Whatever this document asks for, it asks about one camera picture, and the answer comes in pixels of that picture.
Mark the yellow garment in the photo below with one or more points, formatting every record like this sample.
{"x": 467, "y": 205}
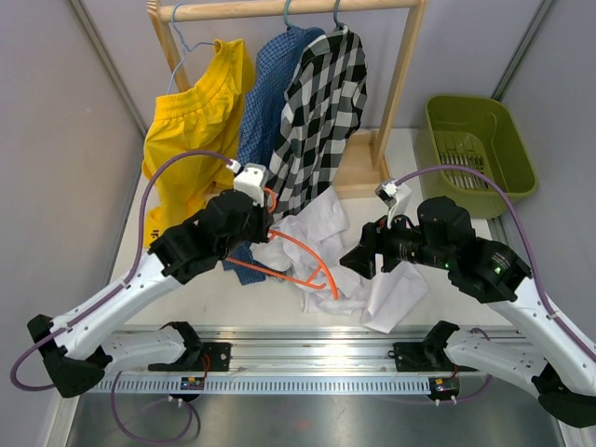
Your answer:
{"x": 205, "y": 117}

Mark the light blue wire hanger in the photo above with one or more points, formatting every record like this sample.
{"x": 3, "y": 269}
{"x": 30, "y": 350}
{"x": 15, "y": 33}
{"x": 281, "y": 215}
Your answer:
{"x": 186, "y": 49}

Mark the aluminium mounting rail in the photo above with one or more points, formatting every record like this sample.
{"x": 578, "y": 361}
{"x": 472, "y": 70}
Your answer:
{"x": 316, "y": 349}

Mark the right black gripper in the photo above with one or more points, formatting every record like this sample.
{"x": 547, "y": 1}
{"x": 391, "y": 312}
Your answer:
{"x": 378, "y": 238}

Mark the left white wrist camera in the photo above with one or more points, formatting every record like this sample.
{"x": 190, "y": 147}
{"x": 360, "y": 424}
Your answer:
{"x": 249, "y": 179}

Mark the teal hanger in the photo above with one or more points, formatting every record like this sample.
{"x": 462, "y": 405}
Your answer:
{"x": 286, "y": 15}

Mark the wooden clothes rack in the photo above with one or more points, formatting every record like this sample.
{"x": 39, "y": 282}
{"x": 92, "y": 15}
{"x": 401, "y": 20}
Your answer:
{"x": 363, "y": 165}

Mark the blue checked shirt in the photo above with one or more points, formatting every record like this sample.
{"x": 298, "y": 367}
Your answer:
{"x": 276, "y": 62}

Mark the orange hanger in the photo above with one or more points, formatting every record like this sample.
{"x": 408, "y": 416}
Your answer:
{"x": 309, "y": 250}

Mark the black white checked shirt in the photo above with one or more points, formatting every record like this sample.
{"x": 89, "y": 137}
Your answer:
{"x": 324, "y": 105}

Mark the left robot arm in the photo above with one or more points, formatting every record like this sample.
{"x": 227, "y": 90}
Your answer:
{"x": 183, "y": 252}

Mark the white slotted cable duct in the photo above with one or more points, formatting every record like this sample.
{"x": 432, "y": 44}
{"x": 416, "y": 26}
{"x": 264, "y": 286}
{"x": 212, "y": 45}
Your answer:
{"x": 263, "y": 385}

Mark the green plastic basket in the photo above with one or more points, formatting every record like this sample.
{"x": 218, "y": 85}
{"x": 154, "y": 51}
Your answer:
{"x": 478, "y": 133}

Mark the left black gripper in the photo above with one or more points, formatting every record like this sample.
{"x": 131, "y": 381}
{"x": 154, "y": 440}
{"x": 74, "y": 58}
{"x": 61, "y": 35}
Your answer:
{"x": 264, "y": 221}

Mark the grey blue hanger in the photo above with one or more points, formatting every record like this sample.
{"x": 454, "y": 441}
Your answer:
{"x": 338, "y": 25}

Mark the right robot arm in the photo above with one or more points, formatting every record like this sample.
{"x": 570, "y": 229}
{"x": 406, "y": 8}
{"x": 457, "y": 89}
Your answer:
{"x": 559, "y": 374}

